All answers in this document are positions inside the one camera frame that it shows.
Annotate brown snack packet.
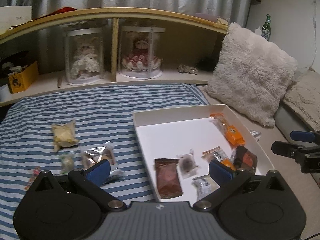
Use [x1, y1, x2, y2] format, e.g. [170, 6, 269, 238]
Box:
[155, 158, 183, 199]

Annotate cream yellow pastry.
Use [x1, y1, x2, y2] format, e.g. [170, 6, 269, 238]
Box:
[52, 120, 79, 153]

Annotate small trinket on shelf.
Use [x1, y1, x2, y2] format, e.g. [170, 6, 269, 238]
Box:
[178, 64, 198, 75]

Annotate blue white striped blanket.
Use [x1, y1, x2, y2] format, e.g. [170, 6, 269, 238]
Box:
[1, 84, 208, 239]

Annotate wooden headboard shelf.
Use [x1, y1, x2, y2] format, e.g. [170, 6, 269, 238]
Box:
[0, 6, 230, 107]

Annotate fluffy white pillow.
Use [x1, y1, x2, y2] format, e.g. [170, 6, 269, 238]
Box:
[206, 23, 298, 128]

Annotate orange snack bag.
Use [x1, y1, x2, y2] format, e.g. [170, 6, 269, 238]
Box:
[210, 113, 245, 147]

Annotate white box on shelf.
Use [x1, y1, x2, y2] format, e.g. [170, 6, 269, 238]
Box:
[0, 6, 32, 34]

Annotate white cardboard tray box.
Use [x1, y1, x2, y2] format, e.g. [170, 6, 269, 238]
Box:
[132, 105, 274, 202]

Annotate small green candy packet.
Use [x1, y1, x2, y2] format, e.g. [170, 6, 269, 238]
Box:
[59, 151, 75, 175]

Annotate clear packet dark sweet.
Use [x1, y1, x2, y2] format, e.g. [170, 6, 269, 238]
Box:
[177, 149, 200, 179]

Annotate clear tray cookie pack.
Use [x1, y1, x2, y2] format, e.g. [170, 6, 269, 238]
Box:
[81, 141, 125, 186]

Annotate yellow cardboard box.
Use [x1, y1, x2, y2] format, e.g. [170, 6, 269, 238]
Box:
[8, 61, 39, 94]

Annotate red dress doll in case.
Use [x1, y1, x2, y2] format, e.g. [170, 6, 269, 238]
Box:
[118, 26, 165, 80]

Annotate small orange barcode packet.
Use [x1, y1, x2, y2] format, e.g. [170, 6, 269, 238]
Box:
[201, 146, 236, 171]

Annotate silver grey snack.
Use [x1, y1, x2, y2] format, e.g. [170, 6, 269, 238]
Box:
[192, 174, 220, 200]

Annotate silver foil wrapper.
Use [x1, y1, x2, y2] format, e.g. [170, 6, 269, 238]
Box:
[249, 130, 261, 141]

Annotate white cup on shelf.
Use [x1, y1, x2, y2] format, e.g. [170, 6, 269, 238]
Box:
[0, 85, 12, 102]

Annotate red biscuit packet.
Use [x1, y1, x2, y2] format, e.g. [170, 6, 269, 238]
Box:
[24, 166, 41, 191]

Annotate dark brown pastry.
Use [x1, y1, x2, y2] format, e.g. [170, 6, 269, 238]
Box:
[232, 146, 258, 174]

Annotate white dress doll in case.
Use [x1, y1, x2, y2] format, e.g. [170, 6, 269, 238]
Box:
[64, 28, 105, 86]

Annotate green glass bottle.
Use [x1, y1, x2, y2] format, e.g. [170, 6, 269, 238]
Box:
[261, 14, 271, 41]

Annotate beige fuzzy cushion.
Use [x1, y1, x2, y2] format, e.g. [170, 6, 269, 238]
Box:
[283, 69, 319, 131]

